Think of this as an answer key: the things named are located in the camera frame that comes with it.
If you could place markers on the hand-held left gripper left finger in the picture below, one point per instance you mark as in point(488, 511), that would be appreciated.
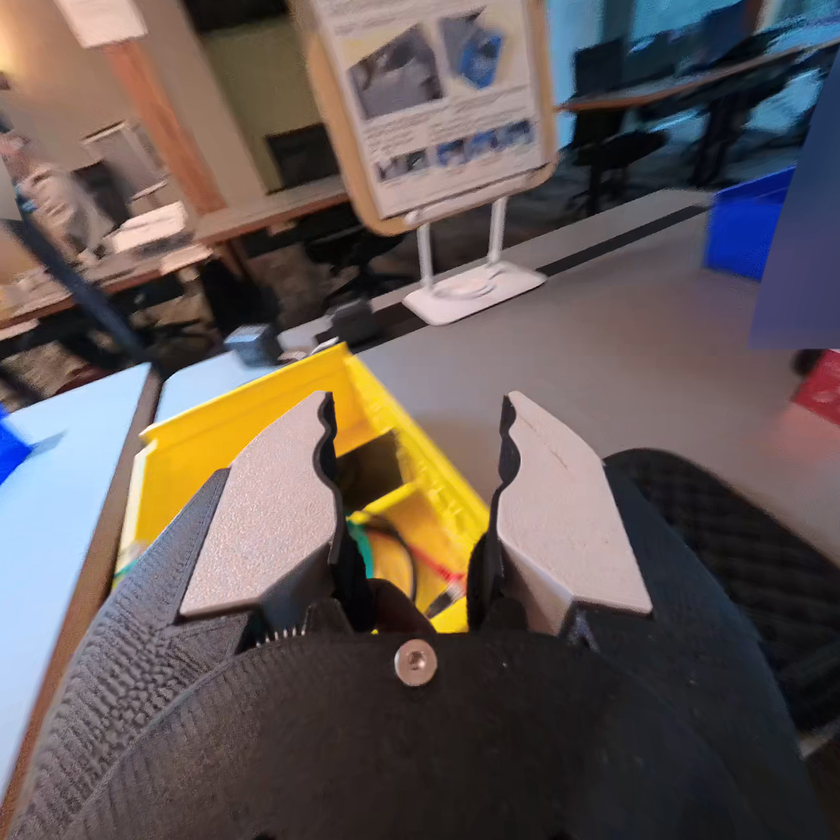
point(262, 525)

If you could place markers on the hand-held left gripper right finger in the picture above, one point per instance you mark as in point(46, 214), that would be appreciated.
point(564, 525)

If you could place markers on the yellow plastic bin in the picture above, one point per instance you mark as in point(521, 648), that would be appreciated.
point(197, 433)

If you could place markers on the red ethernet splitter box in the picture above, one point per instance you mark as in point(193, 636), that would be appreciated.
point(820, 387)

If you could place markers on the brown office desk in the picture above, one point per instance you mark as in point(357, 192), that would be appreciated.
point(689, 82)
point(275, 207)

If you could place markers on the person's left hand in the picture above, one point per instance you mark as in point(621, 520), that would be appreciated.
point(400, 607)

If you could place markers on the black bin divider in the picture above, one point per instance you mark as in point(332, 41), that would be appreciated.
point(367, 466)

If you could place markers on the black quilted wrist rest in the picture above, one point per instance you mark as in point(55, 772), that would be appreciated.
point(754, 558)

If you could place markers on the pale grey neighbouring table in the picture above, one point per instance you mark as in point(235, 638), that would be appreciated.
point(46, 492)

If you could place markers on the white stand with wooden board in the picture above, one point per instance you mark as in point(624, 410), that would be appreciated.
point(472, 289)

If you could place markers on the instruction poster sheet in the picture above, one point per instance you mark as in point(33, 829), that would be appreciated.
point(426, 98)

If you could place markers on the white paper note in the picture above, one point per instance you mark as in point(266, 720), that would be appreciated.
point(102, 19)

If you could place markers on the wooden wall pillar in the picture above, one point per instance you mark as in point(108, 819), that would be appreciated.
point(164, 131)

